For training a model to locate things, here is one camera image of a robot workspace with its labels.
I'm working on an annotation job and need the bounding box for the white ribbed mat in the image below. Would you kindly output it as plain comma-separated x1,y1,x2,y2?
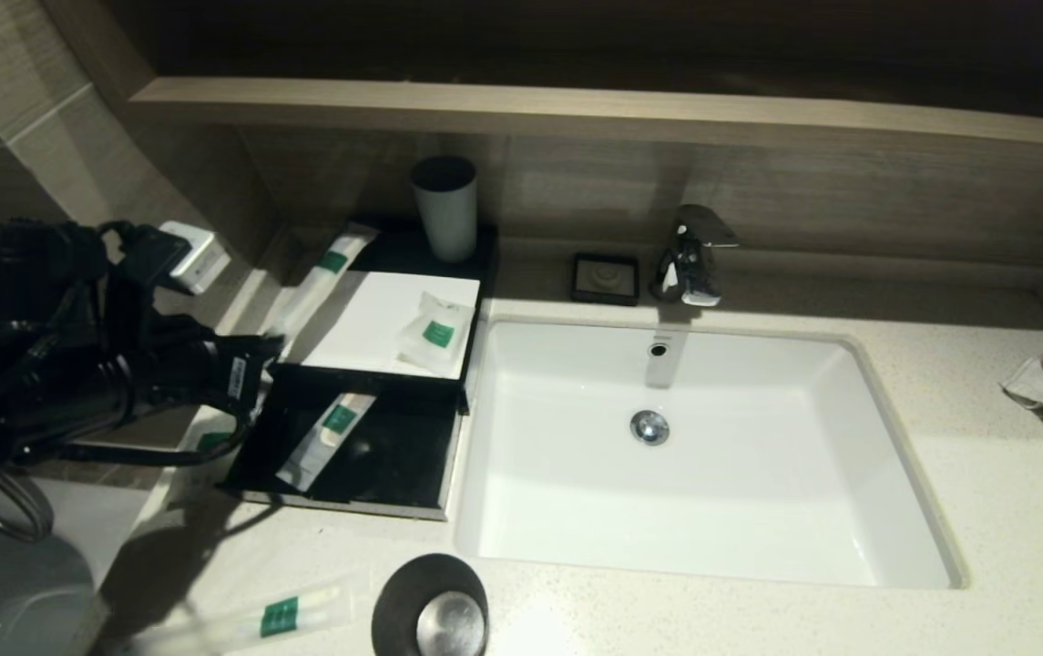
289,270,482,381

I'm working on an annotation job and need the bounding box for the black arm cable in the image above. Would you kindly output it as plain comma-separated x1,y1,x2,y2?
56,401,253,467

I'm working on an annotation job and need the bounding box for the dark looped hose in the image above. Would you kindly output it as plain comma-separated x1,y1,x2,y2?
0,469,55,544

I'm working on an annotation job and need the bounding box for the round black dish metal centre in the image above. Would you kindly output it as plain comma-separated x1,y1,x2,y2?
373,550,491,656

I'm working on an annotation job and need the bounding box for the grey toilet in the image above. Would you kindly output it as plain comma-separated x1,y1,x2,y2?
0,510,98,656

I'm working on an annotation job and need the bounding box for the small square packet green label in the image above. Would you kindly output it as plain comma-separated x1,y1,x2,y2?
396,292,476,377
177,415,240,497

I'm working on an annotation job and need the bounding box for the grey cup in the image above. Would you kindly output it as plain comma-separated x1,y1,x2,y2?
410,157,478,263

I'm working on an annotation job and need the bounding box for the wooden wall shelf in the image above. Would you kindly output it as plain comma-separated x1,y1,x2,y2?
134,79,1043,156

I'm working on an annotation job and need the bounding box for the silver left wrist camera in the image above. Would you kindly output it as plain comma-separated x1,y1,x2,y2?
159,221,232,295

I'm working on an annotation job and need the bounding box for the white sink basin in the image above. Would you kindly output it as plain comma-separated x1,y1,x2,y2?
455,314,968,589

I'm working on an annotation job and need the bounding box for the black amenity tray with drawer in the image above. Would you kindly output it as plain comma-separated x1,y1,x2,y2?
264,217,500,415

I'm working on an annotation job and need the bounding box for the long white packet green label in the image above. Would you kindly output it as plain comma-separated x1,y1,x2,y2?
277,392,378,493
266,223,381,343
125,583,349,656

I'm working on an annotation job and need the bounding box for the black soap dish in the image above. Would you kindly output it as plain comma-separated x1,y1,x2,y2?
570,254,640,307

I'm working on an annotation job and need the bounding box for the black plastic tray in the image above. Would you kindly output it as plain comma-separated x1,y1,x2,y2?
216,364,465,522

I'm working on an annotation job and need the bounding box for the chrome drain plug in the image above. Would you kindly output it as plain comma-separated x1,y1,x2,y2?
629,410,670,447

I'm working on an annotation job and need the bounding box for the chrome faucet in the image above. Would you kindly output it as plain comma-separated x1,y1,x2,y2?
649,206,739,308

